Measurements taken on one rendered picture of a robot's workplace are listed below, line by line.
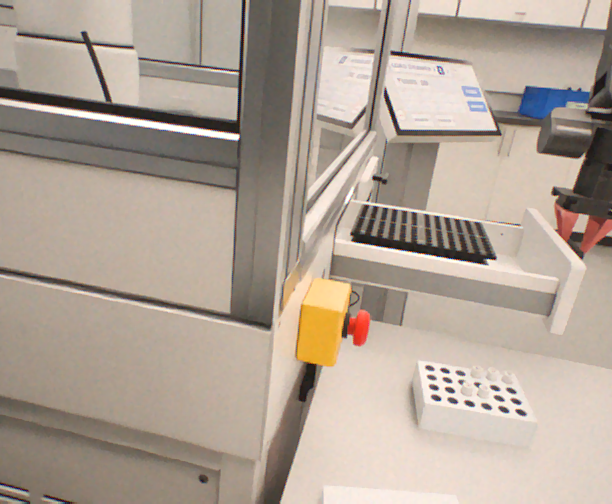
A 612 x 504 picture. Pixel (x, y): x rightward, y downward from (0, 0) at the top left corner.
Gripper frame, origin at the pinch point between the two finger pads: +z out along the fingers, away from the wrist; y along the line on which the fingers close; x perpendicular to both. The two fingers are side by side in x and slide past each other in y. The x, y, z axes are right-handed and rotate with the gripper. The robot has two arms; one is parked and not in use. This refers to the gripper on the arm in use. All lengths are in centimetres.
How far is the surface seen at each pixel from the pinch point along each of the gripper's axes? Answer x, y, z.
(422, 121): -76, 26, -11
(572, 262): 16.8, 5.5, -2.7
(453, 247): 10.5, 19.9, 0.5
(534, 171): -303, -69, 30
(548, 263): 8.9, 5.7, 0.6
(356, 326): 37.7, 31.5, 2.6
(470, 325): -139, -20, 87
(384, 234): 10.3, 30.6, 0.7
